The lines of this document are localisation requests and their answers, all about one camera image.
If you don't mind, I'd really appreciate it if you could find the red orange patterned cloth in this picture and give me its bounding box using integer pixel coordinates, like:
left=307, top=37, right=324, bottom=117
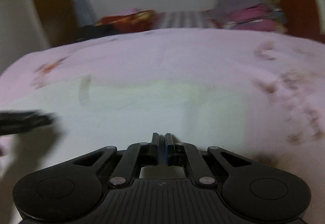
left=96, top=10, right=158, bottom=34

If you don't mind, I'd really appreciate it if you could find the brown wooden door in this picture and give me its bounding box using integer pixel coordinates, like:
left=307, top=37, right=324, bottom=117
left=33, top=0, right=78, bottom=47

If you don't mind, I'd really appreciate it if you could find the grey striped pillow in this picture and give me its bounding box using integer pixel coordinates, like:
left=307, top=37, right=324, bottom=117
left=153, top=11, right=217, bottom=29

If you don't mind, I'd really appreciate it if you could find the red heart-shaped headboard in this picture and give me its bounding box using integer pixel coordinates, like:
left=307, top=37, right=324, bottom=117
left=262, top=0, right=325, bottom=44

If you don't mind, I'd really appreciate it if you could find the white knitted small garment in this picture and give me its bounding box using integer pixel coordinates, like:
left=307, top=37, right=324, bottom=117
left=1, top=76, right=247, bottom=163

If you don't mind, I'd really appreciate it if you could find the black cloth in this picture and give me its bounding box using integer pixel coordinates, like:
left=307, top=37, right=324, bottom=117
left=74, top=25, right=121, bottom=42

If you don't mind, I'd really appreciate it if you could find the stack of folded clothes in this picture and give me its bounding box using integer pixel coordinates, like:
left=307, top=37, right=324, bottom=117
left=208, top=0, right=287, bottom=34

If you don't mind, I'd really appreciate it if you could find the pink floral bed blanket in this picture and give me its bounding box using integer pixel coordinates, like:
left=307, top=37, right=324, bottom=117
left=1, top=29, right=324, bottom=223

